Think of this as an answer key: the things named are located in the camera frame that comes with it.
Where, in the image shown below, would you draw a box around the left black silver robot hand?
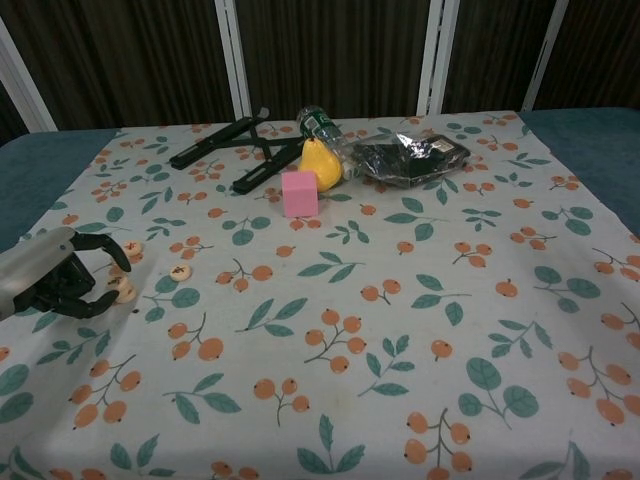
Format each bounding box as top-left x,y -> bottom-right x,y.
0,225 -> 134,322

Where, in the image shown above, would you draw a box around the blue table cover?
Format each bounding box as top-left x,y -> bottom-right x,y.
0,107 -> 640,254

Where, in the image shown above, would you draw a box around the black folding laptop stand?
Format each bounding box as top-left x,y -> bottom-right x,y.
168,105 -> 306,195

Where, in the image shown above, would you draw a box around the pink cube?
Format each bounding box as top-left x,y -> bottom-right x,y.
281,171 -> 320,218

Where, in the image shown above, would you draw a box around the yellow pear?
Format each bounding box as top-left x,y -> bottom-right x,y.
299,138 -> 345,192

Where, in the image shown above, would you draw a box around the clear plastic water bottle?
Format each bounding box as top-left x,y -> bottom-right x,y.
297,104 -> 354,181

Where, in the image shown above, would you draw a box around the floral fruit print tablecloth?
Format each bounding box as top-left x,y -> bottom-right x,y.
0,110 -> 640,480

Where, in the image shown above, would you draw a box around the black item in plastic bag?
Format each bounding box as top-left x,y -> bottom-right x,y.
349,130 -> 471,191

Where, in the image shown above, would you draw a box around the white partition post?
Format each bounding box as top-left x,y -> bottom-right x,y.
417,0 -> 461,116
519,0 -> 571,112
0,17 -> 56,134
214,0 -> 254,119

